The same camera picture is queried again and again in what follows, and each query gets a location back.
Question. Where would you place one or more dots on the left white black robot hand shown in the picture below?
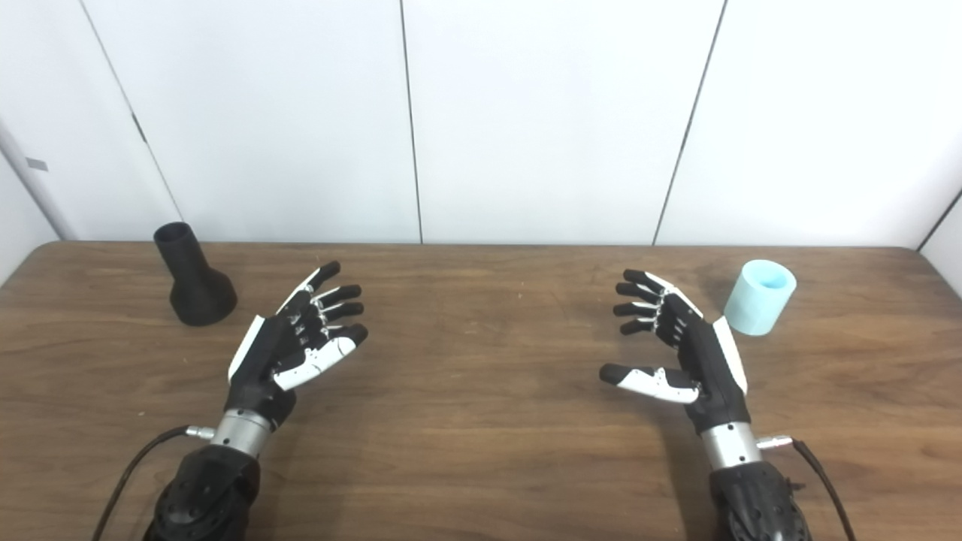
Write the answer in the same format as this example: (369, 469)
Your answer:
(263, 353)

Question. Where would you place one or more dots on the black funnel-shaped nozzle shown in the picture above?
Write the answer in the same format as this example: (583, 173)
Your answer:
(197, 289)

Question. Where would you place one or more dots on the grey label on post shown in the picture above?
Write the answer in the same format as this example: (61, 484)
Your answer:
(37, 164)

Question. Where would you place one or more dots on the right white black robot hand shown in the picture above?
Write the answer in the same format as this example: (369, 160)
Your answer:
(706, 361)

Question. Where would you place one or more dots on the white corner post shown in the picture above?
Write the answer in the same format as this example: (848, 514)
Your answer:
(37, 188)

